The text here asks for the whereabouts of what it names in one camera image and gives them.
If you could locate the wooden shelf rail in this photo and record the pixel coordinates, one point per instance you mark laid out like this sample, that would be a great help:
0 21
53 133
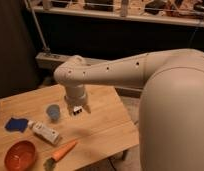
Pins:
172 12

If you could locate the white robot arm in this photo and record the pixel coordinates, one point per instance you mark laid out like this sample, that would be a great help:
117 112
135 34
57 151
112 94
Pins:
171 109

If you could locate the blue cloth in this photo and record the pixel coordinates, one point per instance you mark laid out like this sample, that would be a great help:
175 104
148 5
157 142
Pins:
17 124

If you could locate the blue cup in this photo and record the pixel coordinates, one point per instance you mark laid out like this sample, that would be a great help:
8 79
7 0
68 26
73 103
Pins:
53 111

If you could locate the metal pole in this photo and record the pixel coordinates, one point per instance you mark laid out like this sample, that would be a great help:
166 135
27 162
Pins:
45 48

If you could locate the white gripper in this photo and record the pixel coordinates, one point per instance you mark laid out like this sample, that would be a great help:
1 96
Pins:
76 97

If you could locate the orange red bowl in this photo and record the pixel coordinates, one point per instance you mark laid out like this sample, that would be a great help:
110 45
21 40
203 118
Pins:
21 156

